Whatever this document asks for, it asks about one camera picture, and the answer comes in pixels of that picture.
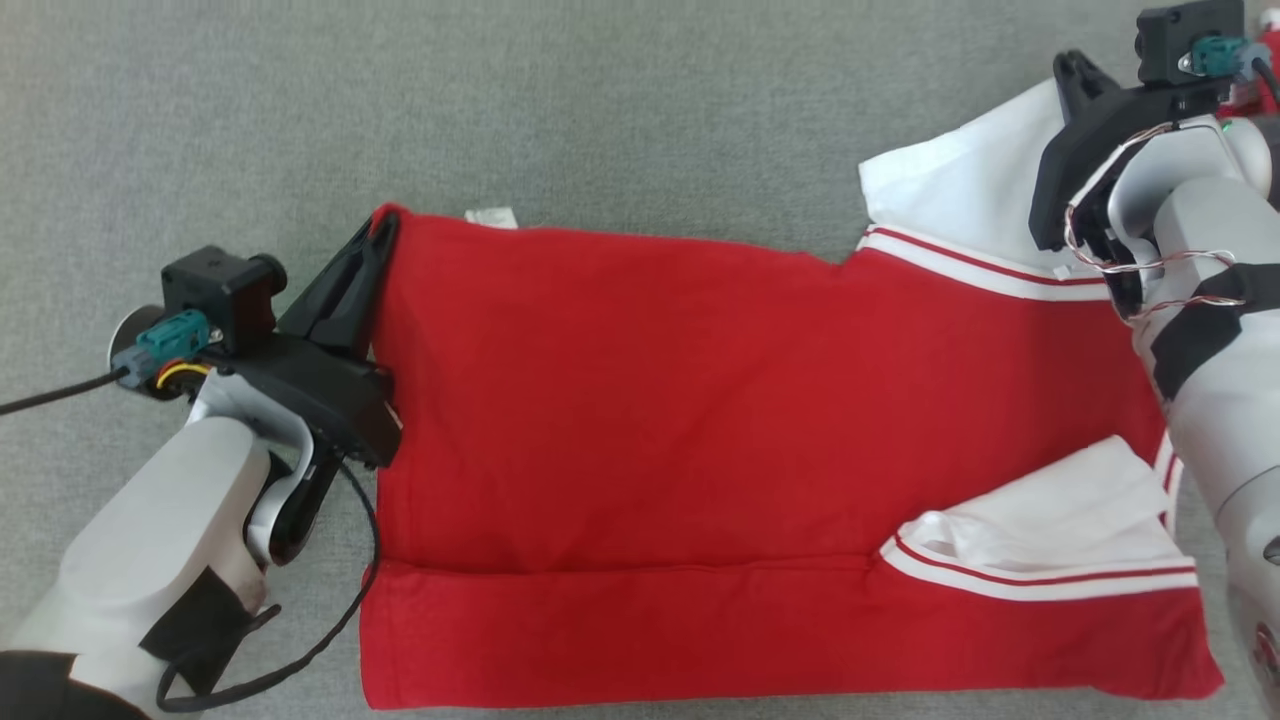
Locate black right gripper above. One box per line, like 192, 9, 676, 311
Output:
1027, 49, 1234, 253

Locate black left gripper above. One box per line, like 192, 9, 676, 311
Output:
210, 210, 404, 471

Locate red shorts white stripe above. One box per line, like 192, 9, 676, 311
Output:
1228, 25, 1280, 117

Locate red and white shirt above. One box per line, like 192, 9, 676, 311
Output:
358, 78, 1227, 712

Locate right camera cable teal plug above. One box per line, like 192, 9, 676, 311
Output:
1180, 34, 1280, 113

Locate camera cable teal plug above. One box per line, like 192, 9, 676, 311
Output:
1180, 34, 1280, 113
0, 310, 214, 419

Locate left camera cable teal plug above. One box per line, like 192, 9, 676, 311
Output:
0, 310, 214, 419

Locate red white twisted wires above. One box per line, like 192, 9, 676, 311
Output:
1063, 122, 1253, 323

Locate thin black looping cable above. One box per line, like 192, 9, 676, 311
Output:
154, 452, 382, 714

